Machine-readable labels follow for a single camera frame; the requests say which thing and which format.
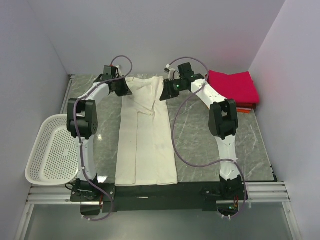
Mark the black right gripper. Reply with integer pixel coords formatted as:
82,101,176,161
159,78,185,102

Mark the cream white t-shirt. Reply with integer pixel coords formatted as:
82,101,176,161
115,76,178,186

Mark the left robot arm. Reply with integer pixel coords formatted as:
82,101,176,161
66,65,133,201

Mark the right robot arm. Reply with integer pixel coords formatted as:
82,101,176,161
160,62,244,200

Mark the magenta folded t-shirt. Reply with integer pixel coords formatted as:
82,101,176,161
208,70,260,104

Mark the orange folded t-shirt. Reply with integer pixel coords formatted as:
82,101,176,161
236,108,251,114

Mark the pink folded t-shirt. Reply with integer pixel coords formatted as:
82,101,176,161
236,107,252,112

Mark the white perforated plastic basket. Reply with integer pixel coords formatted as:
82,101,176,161
25,114,78,186

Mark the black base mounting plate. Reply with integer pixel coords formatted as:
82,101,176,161
70,180,248,216

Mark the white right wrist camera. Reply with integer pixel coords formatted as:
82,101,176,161
164,64,179,81

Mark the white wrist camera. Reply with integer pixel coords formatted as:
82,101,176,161
112,65,123,76
164,64,179,81

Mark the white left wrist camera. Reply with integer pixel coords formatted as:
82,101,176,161
112,65,123,76

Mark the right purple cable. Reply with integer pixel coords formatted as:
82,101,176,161
169,56,250,221

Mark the aluminium extrusion rail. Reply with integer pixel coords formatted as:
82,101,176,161
26,182,291,205

